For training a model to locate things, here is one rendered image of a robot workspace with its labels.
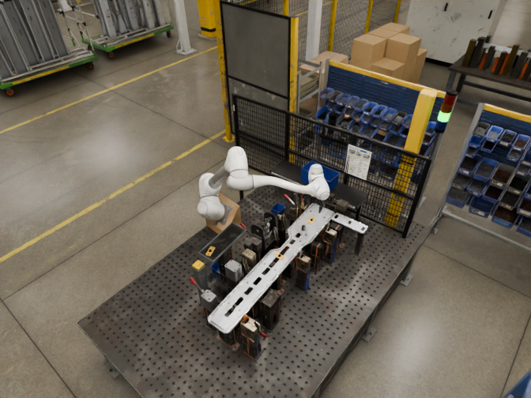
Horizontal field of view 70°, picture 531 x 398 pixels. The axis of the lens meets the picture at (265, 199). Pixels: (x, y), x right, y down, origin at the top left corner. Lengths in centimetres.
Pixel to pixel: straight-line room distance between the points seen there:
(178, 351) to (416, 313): 224
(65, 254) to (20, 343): 104
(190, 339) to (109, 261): 187
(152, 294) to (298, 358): 121
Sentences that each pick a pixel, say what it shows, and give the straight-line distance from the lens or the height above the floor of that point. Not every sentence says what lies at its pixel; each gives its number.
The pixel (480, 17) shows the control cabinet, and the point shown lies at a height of 102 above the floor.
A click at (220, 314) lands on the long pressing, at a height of 100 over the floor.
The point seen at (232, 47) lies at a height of 146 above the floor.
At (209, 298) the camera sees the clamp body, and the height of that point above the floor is 106.
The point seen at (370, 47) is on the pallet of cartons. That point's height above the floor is 99.
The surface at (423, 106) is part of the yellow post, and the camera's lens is 293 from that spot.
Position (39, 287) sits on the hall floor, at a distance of 458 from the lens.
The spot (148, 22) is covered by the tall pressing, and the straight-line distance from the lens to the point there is 1018.
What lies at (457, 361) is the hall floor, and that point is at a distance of 387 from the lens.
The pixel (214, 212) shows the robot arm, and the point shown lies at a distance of 319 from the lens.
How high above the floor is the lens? 319
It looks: 41 degrees down
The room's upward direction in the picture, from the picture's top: 1 degrees counter-clockwise
